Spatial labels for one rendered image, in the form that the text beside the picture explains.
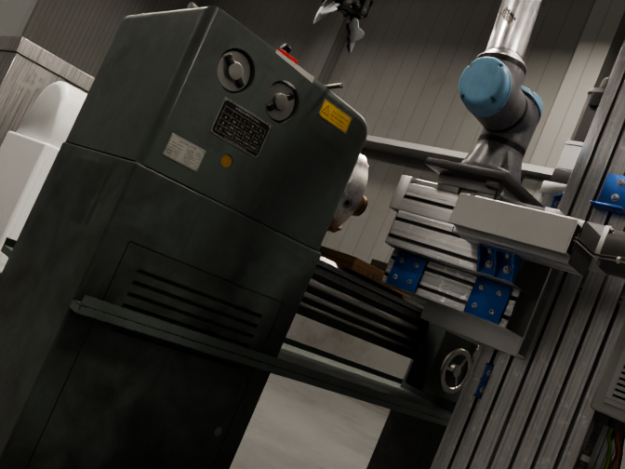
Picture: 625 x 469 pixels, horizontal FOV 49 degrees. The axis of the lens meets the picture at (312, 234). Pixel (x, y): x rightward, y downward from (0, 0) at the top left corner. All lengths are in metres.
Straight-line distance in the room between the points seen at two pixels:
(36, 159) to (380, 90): 4.44
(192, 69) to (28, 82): 5.18
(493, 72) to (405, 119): 6.13
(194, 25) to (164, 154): 0.30
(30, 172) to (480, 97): 3.74
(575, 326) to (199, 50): 1.04
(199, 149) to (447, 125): 5.88
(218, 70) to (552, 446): 1.11
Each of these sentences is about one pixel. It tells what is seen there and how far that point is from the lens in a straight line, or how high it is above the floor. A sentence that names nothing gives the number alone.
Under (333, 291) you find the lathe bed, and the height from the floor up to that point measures 0.78.
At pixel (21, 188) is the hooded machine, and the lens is 4.89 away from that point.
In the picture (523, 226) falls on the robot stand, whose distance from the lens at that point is 1.40.
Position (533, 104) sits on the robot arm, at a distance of 1.71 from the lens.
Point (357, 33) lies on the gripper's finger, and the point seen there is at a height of 1.47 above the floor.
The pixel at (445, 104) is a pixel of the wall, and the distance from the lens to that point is 7.49.
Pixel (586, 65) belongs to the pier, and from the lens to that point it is 6.77.
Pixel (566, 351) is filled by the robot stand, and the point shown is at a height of 0.86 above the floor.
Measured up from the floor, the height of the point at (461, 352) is 0.77.
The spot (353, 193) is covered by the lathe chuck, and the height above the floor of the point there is 1.07.
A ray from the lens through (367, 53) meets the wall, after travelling 8.54.
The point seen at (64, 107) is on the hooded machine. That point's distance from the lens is 5.05.
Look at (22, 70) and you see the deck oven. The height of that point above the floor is 1.55.
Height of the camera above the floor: 0.75
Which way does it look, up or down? 5 degrees up
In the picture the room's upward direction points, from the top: 23 degrees clockwise
